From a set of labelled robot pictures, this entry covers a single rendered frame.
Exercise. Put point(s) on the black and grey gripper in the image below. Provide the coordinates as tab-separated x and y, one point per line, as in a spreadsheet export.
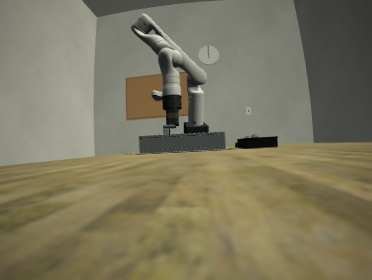
171	95

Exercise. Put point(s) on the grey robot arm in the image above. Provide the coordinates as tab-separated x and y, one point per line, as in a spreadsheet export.
195	75

